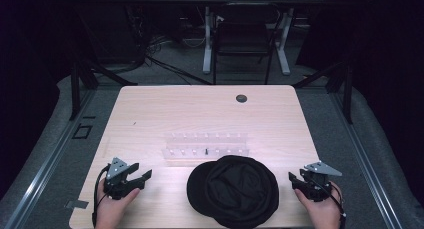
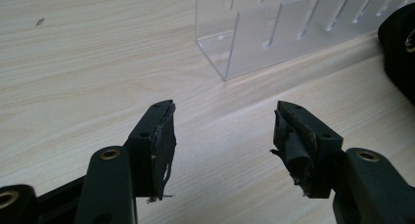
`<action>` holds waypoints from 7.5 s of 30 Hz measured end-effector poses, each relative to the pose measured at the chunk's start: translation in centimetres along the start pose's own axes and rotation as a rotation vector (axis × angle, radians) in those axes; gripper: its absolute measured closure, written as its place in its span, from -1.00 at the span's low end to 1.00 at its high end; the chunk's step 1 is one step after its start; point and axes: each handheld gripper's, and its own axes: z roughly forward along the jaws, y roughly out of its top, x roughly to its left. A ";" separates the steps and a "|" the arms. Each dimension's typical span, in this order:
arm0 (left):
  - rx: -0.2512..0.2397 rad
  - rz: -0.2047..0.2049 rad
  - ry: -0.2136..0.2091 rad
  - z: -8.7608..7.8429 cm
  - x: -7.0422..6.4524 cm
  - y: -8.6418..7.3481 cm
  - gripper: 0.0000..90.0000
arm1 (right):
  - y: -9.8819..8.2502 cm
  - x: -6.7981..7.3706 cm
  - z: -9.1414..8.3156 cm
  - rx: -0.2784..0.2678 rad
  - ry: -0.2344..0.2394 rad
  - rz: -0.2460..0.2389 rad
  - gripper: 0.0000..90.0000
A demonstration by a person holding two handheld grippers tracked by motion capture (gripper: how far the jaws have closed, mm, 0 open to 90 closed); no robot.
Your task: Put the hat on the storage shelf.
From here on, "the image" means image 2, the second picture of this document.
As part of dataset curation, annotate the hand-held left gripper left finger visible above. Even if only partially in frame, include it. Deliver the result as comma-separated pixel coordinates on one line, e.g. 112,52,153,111
124,99,178,202

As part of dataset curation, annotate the clear acrylic slotted rack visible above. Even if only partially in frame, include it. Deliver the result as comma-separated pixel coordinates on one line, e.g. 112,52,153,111
195,0,415,82

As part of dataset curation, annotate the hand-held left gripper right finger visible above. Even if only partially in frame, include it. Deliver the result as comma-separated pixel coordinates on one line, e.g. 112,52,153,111
269,100,345,200

